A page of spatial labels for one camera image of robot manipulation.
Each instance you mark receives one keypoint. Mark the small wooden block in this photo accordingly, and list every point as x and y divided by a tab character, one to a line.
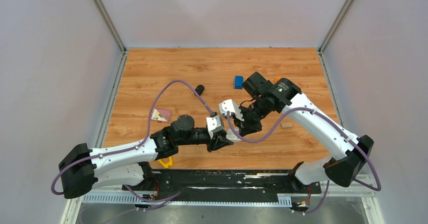
286	125

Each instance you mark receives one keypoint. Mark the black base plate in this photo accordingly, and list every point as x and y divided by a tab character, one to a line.
221	186

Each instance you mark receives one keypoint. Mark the pink picture card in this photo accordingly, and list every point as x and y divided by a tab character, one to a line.
161	115

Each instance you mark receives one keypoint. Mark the white earbud charging case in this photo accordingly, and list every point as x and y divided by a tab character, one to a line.
232	136

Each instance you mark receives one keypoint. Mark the black earbud charging case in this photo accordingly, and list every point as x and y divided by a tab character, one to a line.
199	89

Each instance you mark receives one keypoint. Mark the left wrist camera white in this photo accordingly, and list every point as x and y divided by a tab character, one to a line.
214	124

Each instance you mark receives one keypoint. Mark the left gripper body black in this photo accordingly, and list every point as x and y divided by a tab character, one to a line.
212	143

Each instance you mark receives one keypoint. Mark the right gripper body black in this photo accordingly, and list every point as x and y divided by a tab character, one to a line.
253	113

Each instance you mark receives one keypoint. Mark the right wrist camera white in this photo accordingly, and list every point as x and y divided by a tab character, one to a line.
232	107

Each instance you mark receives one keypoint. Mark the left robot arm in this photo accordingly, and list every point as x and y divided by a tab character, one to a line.
86	168

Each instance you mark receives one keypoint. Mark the aluminium slotted rail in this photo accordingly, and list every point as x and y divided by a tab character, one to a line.
286	200

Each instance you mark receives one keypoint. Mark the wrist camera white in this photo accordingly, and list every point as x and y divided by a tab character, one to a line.
232	107
214	124

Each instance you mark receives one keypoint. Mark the blue toy block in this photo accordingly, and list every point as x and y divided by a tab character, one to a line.
238	82

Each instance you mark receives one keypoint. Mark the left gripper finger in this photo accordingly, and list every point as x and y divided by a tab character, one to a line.
222	133
223	142

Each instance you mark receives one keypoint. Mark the yellow triangular plastic frame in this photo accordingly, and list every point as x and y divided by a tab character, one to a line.
166	162

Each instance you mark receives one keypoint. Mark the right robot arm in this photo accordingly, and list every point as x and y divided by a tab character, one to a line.
348	152

